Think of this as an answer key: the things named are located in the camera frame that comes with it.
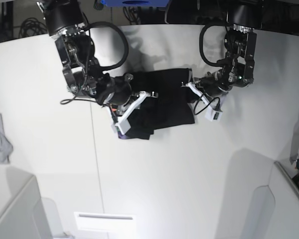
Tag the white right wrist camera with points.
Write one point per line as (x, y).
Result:
(122, 126)

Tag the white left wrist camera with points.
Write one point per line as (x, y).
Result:
(213, 113)

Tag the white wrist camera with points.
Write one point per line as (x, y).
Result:
(213, 113)
(122, 126)

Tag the blue box at top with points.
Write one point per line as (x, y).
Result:
(145, 3)

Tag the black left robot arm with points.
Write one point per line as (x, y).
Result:
(237, 67)

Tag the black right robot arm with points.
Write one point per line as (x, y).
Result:
(67, 25)

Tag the white cabinet at left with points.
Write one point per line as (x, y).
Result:
(23, 216)

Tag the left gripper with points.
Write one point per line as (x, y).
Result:
(214, 84)

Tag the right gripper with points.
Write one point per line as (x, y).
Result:
(116, 92)

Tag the black T-shirt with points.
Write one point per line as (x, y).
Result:
(171, 107)

